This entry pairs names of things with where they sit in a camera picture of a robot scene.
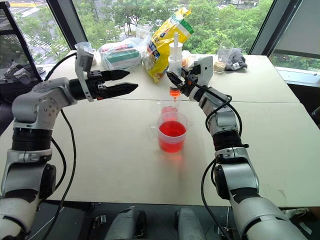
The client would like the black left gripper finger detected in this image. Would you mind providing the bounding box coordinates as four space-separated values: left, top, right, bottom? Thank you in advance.
103 83 139 100
101 69 131 82

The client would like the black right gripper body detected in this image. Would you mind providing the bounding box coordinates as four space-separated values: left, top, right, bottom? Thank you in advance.
181 65 201 97

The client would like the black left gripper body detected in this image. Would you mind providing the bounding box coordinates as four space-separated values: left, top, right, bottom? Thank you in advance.
86 70 109 101

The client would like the clear plastic syringe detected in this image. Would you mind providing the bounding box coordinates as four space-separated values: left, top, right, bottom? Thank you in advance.
168 32 184 103

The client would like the small clear measuring cup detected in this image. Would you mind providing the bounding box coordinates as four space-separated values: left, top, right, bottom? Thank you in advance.
155 99 181 122

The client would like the clear cup with grains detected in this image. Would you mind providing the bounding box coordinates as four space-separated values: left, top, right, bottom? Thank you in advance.
213 40 235 74

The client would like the large cup with red liquid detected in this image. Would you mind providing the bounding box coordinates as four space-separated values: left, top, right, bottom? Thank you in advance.
149 111 193 154

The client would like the clear bag with boxes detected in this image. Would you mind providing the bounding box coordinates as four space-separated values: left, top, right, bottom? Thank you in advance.
98 36 147 73

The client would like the clear bag with orange snack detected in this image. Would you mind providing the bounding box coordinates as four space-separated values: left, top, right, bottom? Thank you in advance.
180 49 201 68

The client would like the yellow snack bag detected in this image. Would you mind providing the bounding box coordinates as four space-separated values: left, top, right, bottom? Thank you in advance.
141 6 195 85

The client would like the dark folded cloth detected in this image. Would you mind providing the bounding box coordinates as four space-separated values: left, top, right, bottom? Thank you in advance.
224 48 249 72

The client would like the grey device beside table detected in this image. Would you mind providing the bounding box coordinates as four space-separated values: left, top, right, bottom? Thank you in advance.
3 63 35 85

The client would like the black metal stand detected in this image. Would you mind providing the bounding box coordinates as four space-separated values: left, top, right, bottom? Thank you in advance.
0 0 46 83

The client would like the grey rounded robot leg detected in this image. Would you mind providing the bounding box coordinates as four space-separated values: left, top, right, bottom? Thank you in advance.
104 205 148 240
174 206 208 240

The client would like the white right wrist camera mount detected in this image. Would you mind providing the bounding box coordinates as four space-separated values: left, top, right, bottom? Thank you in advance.
193 55 214 88

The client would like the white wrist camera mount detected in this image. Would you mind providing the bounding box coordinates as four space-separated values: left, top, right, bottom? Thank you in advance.
193 55 214 88
74 47 96 103

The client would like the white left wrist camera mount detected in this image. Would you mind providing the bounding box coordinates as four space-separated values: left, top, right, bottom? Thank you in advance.
74 47 96 103

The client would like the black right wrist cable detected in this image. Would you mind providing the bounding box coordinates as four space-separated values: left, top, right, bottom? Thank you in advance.
188 79 250 151

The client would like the long black left arm cable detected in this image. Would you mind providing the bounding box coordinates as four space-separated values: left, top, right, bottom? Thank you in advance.
44 52 77 240

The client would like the dark window frame post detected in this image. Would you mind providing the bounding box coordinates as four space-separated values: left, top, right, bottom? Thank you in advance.
46 0 89 52
248 0 278 56

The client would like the short black left arm cable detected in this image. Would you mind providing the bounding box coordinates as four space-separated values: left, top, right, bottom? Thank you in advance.
50 138 68 186

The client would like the black right elbow cable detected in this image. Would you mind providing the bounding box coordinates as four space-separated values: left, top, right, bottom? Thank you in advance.
200 158 233 240

